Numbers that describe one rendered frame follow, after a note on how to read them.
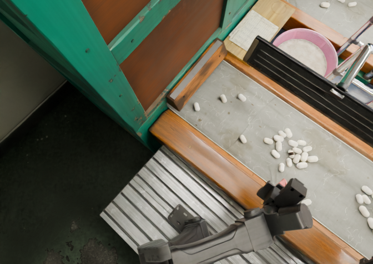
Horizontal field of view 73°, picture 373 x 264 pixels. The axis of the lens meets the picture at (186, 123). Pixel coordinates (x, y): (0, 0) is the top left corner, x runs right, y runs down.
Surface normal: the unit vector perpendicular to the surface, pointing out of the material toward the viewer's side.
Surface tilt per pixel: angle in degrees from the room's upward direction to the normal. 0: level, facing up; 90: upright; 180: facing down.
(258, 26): 0
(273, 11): 0
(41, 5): 90
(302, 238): 0
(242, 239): 14
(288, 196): 50
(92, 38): 90
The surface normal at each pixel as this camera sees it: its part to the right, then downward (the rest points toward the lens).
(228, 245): 0.22, -0.32
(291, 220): -0.68, 0.01
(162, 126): -0.02, -0.25
